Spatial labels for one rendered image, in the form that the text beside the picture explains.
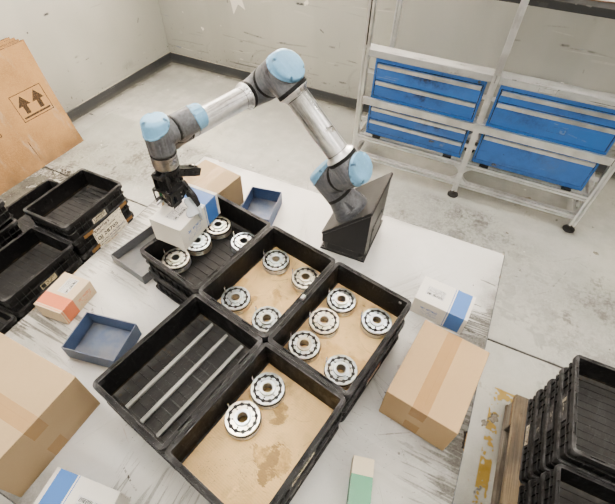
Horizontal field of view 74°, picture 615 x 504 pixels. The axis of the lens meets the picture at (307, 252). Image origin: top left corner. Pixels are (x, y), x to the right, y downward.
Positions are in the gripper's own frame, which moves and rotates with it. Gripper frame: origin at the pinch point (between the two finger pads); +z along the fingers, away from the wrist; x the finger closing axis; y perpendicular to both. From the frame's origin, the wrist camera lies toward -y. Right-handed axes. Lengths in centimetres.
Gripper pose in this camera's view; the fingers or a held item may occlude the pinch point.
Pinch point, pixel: (185, 211)
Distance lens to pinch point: 140.9
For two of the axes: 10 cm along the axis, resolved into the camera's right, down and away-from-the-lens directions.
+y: -4.4, 6.7, -6.0
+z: -0.2, 6.6, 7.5
